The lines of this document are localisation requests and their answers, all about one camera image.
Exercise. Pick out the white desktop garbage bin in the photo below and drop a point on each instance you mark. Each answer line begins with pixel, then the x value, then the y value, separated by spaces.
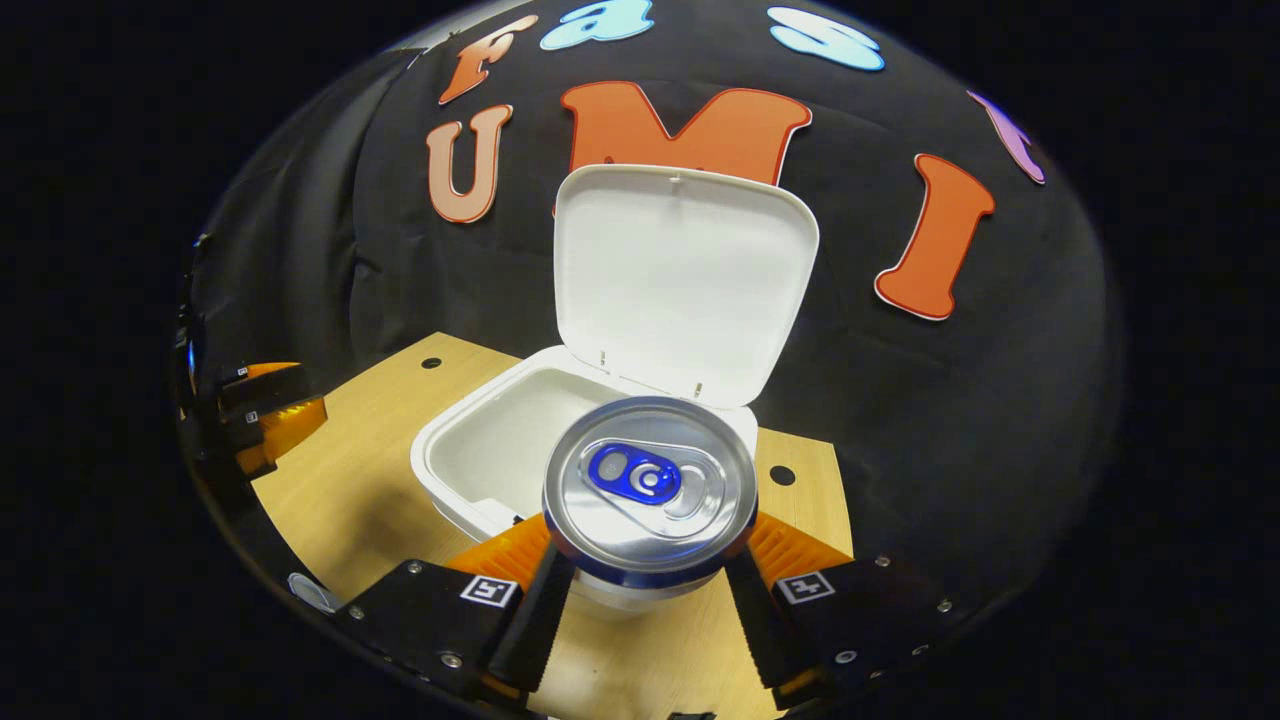
pixel 680 270

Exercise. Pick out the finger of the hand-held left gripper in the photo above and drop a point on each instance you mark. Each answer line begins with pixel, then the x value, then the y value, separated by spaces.
pixel 290 425
pixel 265 385

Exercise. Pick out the wooden desktop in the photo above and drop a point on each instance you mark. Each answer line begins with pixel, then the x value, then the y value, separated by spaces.
pixel 350 480

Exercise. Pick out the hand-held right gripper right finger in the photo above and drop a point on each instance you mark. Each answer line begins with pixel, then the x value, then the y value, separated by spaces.
pixel 765 625

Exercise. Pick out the blue pop can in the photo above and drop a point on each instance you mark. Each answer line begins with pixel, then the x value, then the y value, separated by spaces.
pixel 650 500

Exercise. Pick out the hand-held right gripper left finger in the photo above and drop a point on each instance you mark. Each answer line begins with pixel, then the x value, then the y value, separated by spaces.
pixel 530 625

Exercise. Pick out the black backdrop cloth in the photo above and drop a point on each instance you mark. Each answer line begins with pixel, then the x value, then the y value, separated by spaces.
pixel 950 420

